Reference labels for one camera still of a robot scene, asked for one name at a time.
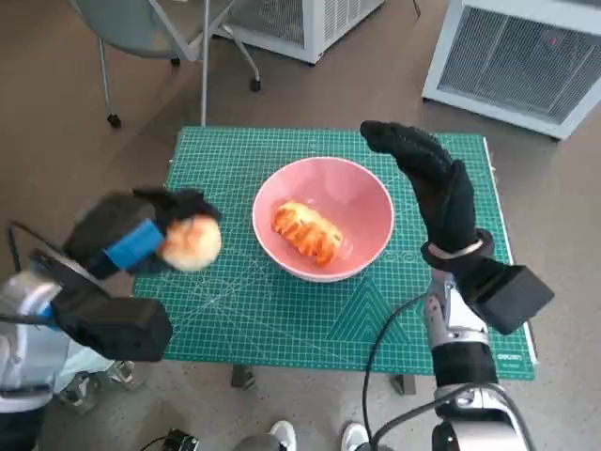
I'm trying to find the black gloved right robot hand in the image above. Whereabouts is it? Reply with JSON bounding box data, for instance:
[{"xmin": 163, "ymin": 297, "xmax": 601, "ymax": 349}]
[{"xmin": 359, "ymin": 119, "xmax": 479, "ymax": 256}]

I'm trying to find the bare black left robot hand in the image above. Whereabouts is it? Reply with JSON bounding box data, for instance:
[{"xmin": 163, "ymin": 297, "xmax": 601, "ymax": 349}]
[{"xmin": 63, "ymin": 187, "xmax": 223, "ymax": 282}]

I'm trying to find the round bread bun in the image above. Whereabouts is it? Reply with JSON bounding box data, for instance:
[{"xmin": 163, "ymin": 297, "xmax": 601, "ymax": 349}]
[{"xmin": 161, "ymin": 214, "xmax": 223, "ymax": 272}]

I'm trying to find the pink bowl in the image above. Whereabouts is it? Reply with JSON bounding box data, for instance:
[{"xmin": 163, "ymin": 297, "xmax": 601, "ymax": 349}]
[{"xmin": 252, "ymin": 157, "xmax": 395, "ymax": 283}]

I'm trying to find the long braided bread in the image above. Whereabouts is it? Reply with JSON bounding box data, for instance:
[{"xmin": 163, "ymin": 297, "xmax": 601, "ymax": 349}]
[{"xmin": 272, "ymin": 200, "xmax": 343, "ymax": 268}]

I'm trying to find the white mesh cabinet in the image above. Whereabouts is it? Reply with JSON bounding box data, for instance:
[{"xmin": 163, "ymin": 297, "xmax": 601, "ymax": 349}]
[
  {"xmin": 421, "ymin": 0, "xmax": 601, "ymax": 140},
  {"xmin": 213, "ymin": 0, "xmax": 386, "ymax": 65}
]

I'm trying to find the green cutting mat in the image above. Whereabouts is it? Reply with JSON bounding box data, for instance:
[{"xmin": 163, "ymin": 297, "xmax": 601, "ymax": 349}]
[{"xmin": 126, "ymin": 125, "xmax": 538, "ymax": 381}]

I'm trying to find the white metal pole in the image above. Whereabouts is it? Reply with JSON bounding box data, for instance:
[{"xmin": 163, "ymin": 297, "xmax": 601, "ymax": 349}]
[{"xmin": 200, "ymin": 0, "xmax": 212, "ymax": 127}]

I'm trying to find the black table foot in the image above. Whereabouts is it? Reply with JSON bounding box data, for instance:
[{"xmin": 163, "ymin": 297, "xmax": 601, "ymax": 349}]
[
  {"xmin": 389, "ymin": 374, "xmax": 418, "ymax": 396},
  {"xmin": 230, "ymin": 365, "xmax": 257, "ymax": 391}
]

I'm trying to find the grey office chair on casters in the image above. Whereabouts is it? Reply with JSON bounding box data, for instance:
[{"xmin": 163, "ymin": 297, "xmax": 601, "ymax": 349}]
[{"xmin": 68, "ymin": 0, "xmax": 264, "ymax": 129}]

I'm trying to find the small black electronics module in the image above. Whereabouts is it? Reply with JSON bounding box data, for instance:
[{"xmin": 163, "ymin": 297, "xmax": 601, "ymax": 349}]
[{"xmin": 166, "ymin": 428, "xmax": 208, "ymax": 451}]

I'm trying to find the white shoe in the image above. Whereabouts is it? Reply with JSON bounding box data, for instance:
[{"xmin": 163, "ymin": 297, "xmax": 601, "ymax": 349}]
[
  {"xmin": 270, "ymin": 420, "xmax": 298, "ymax": 451},
  {"xmin": 340, "ymin": 422, "xmax": 372, "ymax": 451}
]

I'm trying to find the grey robot torso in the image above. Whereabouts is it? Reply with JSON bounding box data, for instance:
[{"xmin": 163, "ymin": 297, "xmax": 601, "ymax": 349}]
[{"xmin": 234, "ymin": 434, "xmax": 283, "ymax": 451}]

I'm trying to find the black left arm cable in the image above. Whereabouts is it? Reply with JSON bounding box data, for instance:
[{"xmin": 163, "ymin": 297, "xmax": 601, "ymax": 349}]
[{"xmin": 0, "ymin": 223, "xmax": 67, "ymax": 326}]

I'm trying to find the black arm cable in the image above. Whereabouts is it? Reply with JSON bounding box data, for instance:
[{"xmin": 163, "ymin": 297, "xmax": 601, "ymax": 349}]
[
  {"xmin": 0, "ymin": 223, "xmax": 67, "ymax": 326},
  {"xmin": 363, "ymin": 293, "xmax": 438, "ymax": 451}
]

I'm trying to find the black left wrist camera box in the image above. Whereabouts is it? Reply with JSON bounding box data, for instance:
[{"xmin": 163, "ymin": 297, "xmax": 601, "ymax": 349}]
[{"xmin": 27, "ymin": 256, "xmax": 174, "ymax": 363}]

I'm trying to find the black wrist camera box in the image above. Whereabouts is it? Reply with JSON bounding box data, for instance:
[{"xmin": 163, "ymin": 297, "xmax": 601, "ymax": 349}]
[
  {"xmin": 457, "ymin": 257, "xmax": 556, "ymax": 335},
  {"xmin": 27, "ymin": 256, "xmax": 174, "ymax": 363}
]

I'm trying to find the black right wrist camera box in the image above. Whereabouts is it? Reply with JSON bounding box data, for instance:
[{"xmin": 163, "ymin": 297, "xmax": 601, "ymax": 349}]
[{"xmin": 457, "ymin": 257, "xmax": 556, "ymax": 335}]

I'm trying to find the metal caster frame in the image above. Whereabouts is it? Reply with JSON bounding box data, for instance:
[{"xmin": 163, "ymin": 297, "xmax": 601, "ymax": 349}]
[{"xmin": 58, "ymin": 359, "xmax": 142, "ymax": 414}]

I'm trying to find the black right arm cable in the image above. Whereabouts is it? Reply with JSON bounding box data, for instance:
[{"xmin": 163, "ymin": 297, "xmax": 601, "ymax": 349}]
[{"xmin": 363, "ymin": 293, "xmax": 438, "ymax": 451}]

